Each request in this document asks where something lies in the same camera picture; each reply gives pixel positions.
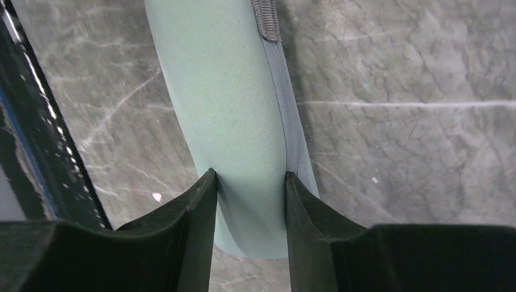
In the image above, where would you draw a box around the mint green umbrella sleeve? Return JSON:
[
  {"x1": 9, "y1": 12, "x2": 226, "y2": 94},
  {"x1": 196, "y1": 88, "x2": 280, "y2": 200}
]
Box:
[{"x1": 145, "y1": 1, "x2": 318, "y2": 259}]

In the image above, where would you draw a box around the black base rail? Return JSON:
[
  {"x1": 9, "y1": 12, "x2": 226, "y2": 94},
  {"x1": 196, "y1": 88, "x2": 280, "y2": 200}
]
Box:
[{"x1": 1, "y1": 1, "x2": 111, "y2": 230}]

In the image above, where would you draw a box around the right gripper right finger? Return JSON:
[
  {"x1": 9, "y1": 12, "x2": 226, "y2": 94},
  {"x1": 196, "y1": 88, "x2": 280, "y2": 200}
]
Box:
[{"x1": 285, "y1": 172, "x2": 515, "y2": 291}]

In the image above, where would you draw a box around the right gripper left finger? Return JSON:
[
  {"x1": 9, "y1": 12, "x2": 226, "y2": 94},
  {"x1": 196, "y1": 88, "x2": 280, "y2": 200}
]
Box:
[{"x1": 1, "y1": 169, "x2": 217, "y2": 291}]

